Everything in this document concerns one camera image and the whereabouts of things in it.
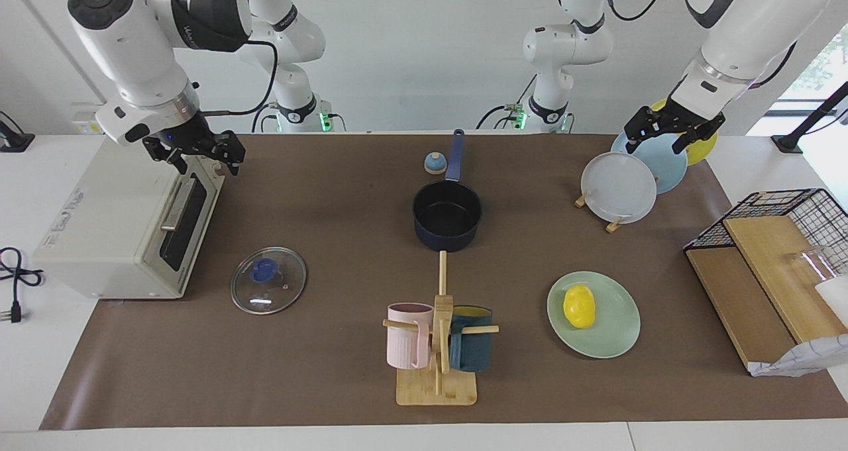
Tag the dark blue saucepan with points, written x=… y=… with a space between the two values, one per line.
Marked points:
x=447 y=236

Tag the clear glass cup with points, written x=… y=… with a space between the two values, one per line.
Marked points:
x=809 y=265

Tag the wooden mug tree stand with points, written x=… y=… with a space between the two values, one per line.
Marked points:
x=437 y=388

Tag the yellow plate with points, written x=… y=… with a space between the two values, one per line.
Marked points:
x=703 y=148

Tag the wooden plate rack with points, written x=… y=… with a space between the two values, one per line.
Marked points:
x=614 y=226

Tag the dark teal mug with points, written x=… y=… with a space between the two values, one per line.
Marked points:
x=472 y=351

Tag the brown table mat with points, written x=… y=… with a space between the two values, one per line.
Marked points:
x=344 y=371

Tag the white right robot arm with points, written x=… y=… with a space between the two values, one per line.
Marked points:
x=119 y=40

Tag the white plastic cup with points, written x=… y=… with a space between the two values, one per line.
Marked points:
x=836 y=299

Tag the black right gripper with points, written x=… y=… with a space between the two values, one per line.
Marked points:
x=192 y=140

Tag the pink ribbed mug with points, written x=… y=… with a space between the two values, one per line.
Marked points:
x=407 y=345

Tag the black angled camera stand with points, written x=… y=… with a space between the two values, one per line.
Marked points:
x=788 y=143

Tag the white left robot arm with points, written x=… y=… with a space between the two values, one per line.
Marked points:
x=735 y=47

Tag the glass lid blue knob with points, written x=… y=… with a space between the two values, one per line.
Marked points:
x=278 y=292

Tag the mint green plate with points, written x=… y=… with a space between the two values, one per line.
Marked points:
x=613 y=332

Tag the white patterned paper bag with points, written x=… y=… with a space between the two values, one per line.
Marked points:
x=801 y=358

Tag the black clamp base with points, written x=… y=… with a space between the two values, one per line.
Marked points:
x=13 y=143

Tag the light blue plate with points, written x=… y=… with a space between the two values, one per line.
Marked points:
x=666 y=166

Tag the wooden shelf board unit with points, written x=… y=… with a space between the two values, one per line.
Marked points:
x=742 y=292

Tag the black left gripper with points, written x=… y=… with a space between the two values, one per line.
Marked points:
x=689 y=120

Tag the beige toaster oven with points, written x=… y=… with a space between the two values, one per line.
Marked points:
x=112 y=226

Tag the white wall socket strip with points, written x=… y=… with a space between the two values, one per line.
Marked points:
x=83 y=123

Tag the grey plate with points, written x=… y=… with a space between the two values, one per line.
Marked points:
x=619 y=189

